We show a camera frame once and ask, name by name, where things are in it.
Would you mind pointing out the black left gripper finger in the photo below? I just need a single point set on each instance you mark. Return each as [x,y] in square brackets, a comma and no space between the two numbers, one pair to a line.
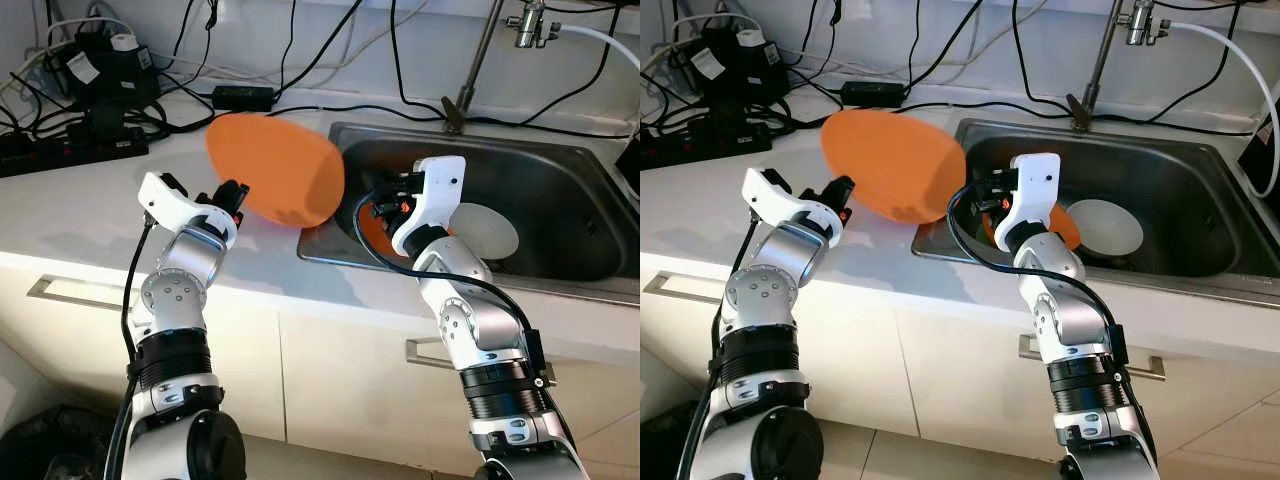
[238,193]
[842,190]

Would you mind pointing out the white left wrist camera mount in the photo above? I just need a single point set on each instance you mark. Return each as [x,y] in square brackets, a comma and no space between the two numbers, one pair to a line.
[780,205]
[175,210]

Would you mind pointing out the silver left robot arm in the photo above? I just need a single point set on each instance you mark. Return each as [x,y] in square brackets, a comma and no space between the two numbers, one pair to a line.
[175,300]
[765,295]

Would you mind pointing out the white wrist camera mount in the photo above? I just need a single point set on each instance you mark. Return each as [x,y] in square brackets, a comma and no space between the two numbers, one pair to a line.
[1035,190]
[435,195]
[175,210]
[780,205]

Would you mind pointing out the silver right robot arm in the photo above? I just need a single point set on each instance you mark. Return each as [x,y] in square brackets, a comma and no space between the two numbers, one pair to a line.
[1065,320]
[470,320]

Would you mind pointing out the black power strip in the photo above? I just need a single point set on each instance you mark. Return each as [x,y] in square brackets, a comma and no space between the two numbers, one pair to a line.
[70,152]
[700,148]

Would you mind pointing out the black countertop water dispenser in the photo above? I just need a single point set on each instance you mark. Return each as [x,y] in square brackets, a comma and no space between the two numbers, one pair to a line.
[1265,160]

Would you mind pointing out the black power brick white label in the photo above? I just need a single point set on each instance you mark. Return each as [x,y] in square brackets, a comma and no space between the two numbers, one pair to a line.
[740,70]
[105,75]

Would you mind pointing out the white bowl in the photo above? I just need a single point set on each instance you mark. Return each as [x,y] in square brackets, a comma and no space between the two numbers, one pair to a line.
[1105,228]
[490,232]

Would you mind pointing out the small black power adapter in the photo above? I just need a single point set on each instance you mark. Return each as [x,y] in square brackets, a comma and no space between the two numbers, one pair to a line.
[872,93]
[245,98]

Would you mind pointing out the stainless steel kitchen sink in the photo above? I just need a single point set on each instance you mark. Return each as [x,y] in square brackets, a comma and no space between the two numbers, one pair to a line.
[1190,190]
[570,200]

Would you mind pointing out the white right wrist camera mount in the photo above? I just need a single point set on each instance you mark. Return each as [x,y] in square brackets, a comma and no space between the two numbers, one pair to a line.
[435,195]
[1035,190]

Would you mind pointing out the orange plate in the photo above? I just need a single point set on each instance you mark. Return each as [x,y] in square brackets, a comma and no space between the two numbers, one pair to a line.
[280,170]
[890,165]

